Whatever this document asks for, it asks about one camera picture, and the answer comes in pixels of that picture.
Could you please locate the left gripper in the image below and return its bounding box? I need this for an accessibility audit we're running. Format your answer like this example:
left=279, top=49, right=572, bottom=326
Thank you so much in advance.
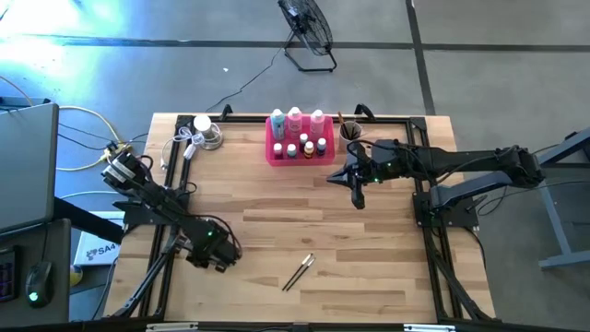
left=185, top=219, right=244, bottom=275

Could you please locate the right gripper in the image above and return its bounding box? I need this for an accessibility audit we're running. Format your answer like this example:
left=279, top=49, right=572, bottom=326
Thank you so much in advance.
left=324, top=139, right=412, bottom=212

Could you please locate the large pink paint bottle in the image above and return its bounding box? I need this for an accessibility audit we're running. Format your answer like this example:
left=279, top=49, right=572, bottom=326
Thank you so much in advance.
left=287, top=106, right=304, bottom=140
left=309, top=109, right=325, bottom=141

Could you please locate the large teal paint bottle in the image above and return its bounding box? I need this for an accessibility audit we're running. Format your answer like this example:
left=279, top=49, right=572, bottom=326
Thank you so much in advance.
left=269, top=108, right=287, bottom=142

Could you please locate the beige paper cup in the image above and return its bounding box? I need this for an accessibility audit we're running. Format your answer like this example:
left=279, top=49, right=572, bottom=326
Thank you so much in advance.
left=337, top=120, right=364, bottom=153

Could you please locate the pink plastic tray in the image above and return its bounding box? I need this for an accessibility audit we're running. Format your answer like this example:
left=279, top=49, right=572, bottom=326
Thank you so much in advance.
left=265, top=114, right=336, bottom=167

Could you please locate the brush pair bottom centre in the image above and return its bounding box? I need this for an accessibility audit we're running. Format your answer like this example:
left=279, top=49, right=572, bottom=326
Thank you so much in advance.
left=281, top=253, right=313, bottom=291

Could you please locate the white printed box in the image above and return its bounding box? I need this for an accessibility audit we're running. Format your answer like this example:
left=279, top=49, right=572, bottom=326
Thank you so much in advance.
left=73, top=232, right=122, bottom=268

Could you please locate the yellow power strip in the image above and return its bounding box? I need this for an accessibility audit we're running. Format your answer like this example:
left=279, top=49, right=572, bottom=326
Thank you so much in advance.
left=104, top=141, right=133, bottom=159

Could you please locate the dark grey desk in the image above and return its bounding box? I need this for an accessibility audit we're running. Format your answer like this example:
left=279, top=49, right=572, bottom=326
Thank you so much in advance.
left=0, top=219, right=73, bottom=324

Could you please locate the black floor fan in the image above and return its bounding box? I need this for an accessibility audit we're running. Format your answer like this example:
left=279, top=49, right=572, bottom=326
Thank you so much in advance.
left=277, top=0, right=338, bottom=74

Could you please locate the black computer mouse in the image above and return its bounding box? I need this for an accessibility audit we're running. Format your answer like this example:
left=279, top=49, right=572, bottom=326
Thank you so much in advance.
left=25, top=261, right=54, bottom=309

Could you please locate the black keyboard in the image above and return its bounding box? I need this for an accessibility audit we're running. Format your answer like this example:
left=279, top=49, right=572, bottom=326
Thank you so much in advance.
left=0, top=248, right=19, bottom=303

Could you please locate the grey metal table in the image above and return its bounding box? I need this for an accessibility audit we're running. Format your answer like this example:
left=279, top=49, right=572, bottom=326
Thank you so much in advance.
left=509, top=126, right=590, bottom=271

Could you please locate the white strip on frame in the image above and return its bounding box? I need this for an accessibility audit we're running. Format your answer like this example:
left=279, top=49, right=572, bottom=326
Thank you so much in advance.
left=146, top=323, right=199, bottom=332
left=404, top=324, right=456, bottom=332

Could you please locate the white cable with plug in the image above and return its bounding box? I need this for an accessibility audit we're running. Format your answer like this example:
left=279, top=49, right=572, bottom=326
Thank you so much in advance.
left=160, top=124, right=207, bottom=171

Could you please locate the black fan cable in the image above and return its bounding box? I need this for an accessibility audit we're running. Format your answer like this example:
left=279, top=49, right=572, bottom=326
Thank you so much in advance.
left=205, top=45, right=285, bottom=113

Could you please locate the yellow cable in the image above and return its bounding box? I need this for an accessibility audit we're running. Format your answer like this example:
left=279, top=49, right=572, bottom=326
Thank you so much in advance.
left=55, top=105, right=122, bottom=172

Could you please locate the black floor cable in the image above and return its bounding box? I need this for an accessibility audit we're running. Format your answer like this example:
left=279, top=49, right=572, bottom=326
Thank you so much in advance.
left=474, top=136, right=590, bottom=217

